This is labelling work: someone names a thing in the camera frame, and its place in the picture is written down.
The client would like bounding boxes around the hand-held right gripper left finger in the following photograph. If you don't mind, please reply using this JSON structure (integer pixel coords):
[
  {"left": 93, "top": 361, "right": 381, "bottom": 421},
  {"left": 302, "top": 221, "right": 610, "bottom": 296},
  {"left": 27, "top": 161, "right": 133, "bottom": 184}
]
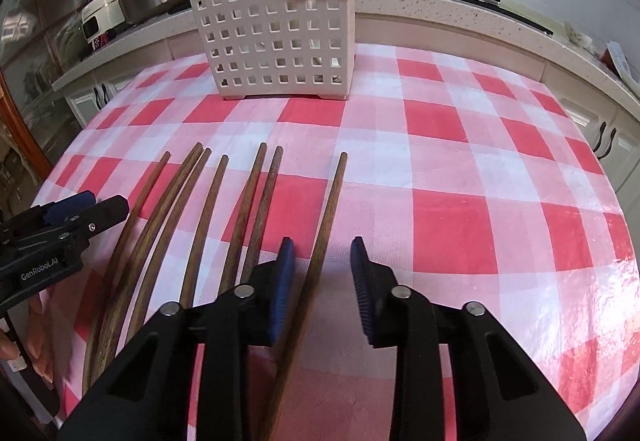
[{"left": 57, "top": 237, "right": 295, "bottom": 441}]

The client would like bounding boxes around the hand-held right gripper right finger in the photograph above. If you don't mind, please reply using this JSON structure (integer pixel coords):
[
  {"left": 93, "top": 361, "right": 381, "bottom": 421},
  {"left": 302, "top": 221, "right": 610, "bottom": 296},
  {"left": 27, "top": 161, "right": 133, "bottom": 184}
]
[{"left": 351, "top": 236, "right": 588, "bottom": 441}]

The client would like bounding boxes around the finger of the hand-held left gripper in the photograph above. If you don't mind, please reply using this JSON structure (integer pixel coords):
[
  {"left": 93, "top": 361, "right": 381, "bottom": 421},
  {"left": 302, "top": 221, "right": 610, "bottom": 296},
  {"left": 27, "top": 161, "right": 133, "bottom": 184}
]
[
  {"left": 31, "top": 191, "right": 97, "bottom": 227},
  {"left": 60, "top": 195, "right": 130, "bottom": 242}
]

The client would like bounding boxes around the white perforated plastic basket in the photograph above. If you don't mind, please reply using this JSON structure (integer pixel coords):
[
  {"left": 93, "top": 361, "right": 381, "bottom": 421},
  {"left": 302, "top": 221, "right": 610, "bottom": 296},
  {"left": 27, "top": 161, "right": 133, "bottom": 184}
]
[{"left": 181, "top": 0, "right": 357, "bottom": 100}]

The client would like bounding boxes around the person's left hand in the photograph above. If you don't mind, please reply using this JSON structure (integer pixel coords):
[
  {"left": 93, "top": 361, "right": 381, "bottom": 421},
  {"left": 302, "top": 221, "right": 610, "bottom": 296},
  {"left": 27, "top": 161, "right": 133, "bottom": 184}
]
[{"left": 0, "top": 293, "right": 56, "bottom": 384}]

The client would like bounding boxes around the red white checked tablecloth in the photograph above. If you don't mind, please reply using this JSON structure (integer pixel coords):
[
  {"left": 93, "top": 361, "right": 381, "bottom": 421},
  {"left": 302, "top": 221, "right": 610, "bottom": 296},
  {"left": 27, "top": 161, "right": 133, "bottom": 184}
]
[{"left": 31, "top": 43, "right": 632, "bottom": 441}]

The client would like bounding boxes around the wooden framed glass door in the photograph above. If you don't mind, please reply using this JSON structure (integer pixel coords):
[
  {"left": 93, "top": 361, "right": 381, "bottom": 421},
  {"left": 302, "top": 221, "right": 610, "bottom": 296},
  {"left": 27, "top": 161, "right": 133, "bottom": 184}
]
[{"left": 0, "top": 0, "right": 126, "bottom": 222}]

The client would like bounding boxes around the white kitchen appliance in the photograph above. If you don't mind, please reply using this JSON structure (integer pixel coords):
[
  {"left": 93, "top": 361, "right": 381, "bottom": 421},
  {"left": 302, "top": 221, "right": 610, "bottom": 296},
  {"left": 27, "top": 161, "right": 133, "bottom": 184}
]
[{"left": 81, "top": 0, "right": 131, "bottom": 42}]

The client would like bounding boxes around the small white bowl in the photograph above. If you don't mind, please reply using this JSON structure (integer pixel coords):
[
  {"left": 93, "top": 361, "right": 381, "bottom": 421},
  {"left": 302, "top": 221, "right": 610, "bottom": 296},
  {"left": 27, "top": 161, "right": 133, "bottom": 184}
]
[{"left": 565, "top": 21, "right": 593, "bottom": 48}]

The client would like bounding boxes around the red box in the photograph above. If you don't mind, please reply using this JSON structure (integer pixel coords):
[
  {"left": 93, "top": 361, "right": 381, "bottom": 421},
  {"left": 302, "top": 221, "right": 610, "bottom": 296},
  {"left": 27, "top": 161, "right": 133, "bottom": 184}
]
[{"left": 602, "top": 41, "right": 640, "bottom": 86}]

